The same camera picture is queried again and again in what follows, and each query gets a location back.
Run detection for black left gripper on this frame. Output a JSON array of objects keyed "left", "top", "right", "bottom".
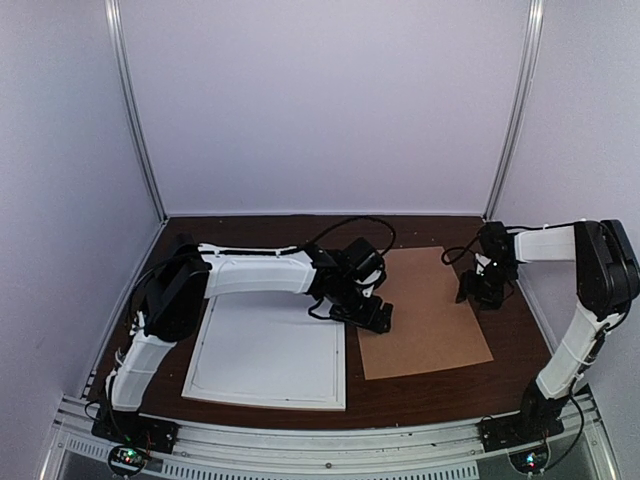
[{"left": 330, "top": 278, "right": 394, "bottom": 334}]

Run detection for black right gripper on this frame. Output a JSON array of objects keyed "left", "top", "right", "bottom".
[{"left": 457, "top": 260, "right": 519, "bottom": 309}]

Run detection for brown backing board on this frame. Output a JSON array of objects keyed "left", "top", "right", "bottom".
[{"left": 358, "top": 247, "right": 494, "bottom": 380}]

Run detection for red and dark photo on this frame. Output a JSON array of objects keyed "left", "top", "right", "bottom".
[{"left": 192, "top": 297, "right": 337, "bottom": 396}]

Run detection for white picture frame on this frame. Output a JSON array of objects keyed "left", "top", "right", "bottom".
[{"left": 180, "top": 294, "right": 348, "bottom": 413}]

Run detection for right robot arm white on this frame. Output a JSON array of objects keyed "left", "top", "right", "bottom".
[{"left": 456, "top": 219, "right": 639, "bottom": 401}]

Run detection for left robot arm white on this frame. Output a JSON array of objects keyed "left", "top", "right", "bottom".
[{"left": 103, "top": 237, "right": 393, "bottom": 444}]

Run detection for right controller board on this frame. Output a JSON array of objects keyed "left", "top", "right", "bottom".
[{"left": 508, "top": 445, "right": 550, "bottom": 476}]

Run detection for controller board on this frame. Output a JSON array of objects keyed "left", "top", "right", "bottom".
[
  {"left": 107, "top": 445, "right": 151, "bottom": 477},
  {"left": 508, "top": 445, "right": 550, "bottom": 476}
]

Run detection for left controller board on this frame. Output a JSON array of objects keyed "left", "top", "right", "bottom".
[{"left": 107, "top": 445, "right": 151, "bottom": 477}]

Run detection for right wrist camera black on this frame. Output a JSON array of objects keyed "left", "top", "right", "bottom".
[{"left": 478, "top": 221, "right": 512, "bottom": 259}]

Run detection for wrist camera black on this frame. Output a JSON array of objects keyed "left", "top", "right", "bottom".
[
  {"left": 343, "top": 237, "right": 385, "bottom": 282},
  {"left": 478, "top": 221, "right": 512, "bottom": 259}
]

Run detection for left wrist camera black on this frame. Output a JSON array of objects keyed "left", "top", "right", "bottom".
[{"left": 343, "top": 237, "right": 385, "bottom": 282}]

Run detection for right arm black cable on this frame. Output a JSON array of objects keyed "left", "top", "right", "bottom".
[{"left": 441, "top": 234, "right": 484, "bottom": 266}]

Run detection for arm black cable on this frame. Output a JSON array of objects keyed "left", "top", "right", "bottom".
[
  {"left": 294, "top": 216, "right": 396, "bottom": 261},
  {"left": 441, "top": 234, "right": 484, "bottom": 266}
]

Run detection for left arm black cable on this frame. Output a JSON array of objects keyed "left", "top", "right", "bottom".
[{"left": 294, "top": 216, "right": 396, "bottom": 261}]

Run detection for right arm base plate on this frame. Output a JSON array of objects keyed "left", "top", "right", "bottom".
[{"left": 478, "top": 380, "right": 569, "bottom": 452}]

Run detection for aluminium front rail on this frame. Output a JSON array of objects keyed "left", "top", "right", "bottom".
[{"left": 37, "top": 389, "right": 609, "bottom": 480}]

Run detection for aluminium corner post right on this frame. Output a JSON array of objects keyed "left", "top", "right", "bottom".
[{"left": 482, "top": 0, "right": 545, "bottom": 220}]

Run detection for aluminium corner post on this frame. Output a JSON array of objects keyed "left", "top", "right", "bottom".
[
  {"left": 482, "top": 0, "right": 545, "bottom": 220},
  {"left": 104, "top": 0, "right": 168, "bottom": 222}
]

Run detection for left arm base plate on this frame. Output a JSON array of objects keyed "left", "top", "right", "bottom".
[{"left": 84, "top": 398, "right": 179, "bottom": 454}]

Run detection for aluminium corner post left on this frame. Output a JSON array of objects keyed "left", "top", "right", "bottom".
[{"left": 104, "top": 0, "right": 168, "bottom": 222}]

